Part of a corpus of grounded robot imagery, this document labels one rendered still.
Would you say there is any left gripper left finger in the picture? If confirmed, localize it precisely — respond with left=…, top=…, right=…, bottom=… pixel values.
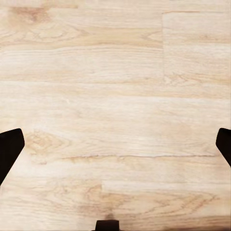
left=0, top=128, right=25, bottom=185

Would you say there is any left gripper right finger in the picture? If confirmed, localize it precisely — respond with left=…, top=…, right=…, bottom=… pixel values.
left=216, top=128, right=231, bottom=166

